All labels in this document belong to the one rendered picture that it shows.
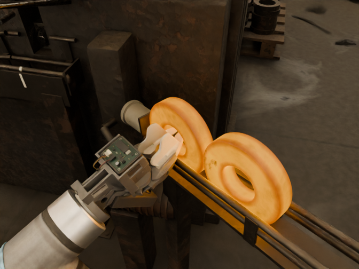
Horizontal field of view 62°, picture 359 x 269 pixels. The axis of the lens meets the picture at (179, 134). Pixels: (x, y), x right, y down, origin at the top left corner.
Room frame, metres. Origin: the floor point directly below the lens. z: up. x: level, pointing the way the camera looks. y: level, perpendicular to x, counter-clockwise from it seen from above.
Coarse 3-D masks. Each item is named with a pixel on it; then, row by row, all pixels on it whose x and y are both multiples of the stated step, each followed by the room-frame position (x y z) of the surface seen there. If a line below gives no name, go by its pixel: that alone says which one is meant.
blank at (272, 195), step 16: (224, 144) 0.31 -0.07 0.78; (240, 144) 0.30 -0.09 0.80; (256, 144) 0.30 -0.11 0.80; (208, 160) 0.34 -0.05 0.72; (224, 160) 0.31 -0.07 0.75; (240, 160) 0.29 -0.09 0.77; (256, 160) 0.27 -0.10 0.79; (272, 160) 0.28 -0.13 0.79; (208, 176) 0.33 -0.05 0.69; (224, 176) 0.31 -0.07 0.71; (256, 176) 0.27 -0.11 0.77; (272, 176) 0.26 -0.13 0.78; (224, 192) 0.30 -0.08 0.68; (240, 192) 0.30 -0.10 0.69; (256, 192) 0.26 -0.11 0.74; (272, 192) 0.25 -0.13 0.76; (288, 192) 0.25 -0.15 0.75; (256, 208) 0.26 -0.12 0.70; (272, 208) 0.24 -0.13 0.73
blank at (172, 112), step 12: (156, 108) 0.44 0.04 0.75; (168, 108) 0.41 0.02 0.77; (180, 108) 0.40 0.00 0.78; (192, 108) 0.41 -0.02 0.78; (156, 120) 0.44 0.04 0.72; (168, 120) 0.41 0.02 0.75; (180, 120) 0.39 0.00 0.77; (192, 120) 0.38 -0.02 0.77; (180, 132) 0.39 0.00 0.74; (192, 132) 0.37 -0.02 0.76; (204, 132) 0.37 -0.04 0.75; (192, 144) 0.36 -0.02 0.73; (204, 144) 0.36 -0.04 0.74; (180, 156) 0.39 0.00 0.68; (192, 156) 0.36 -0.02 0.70; (192, 168) 0.36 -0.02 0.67
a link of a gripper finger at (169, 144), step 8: (168, 136) 0.37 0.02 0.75; (176, 136) 0.40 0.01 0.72; (160, 144) 0.36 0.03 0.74; (168, 144) 0.37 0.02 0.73; (176, 144) 0.38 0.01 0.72; (160, 152) 0.35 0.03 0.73; (168, 152) 0.36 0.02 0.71; (176, 152) 0.37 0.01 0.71; (152, 160) 0.34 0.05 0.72; (160, 160) 0.35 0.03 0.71
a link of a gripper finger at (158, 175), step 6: (174, 156) 0.36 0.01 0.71; (168, 162) 0.35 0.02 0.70; (174, 162) 0.35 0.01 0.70; (156, 168) 0.34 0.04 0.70; (162, 168) 0.34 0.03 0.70; (168, 168) 0.34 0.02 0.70; (156, 174) 0.33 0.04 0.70; (162, 174) 0.33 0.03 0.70; (168, 174) 0.33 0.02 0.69; (156, 180) 0.32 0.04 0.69; (162, 180) 0.32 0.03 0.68; (150, 186) 0.31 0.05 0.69
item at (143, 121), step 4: (144, 116) 0.46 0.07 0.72; (148, 116) 0.46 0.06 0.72; (140, 120) 0.45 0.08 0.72; (144, 120) 0.45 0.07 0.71; (148, 120) 0.46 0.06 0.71; (140, 124) 0.45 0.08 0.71; (144, 124) 0.45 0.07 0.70; (148, 124) 0.46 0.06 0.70; (140, 128) 0.45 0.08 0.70; (144, 128) 0.45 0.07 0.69; (144, 132) 0.45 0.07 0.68
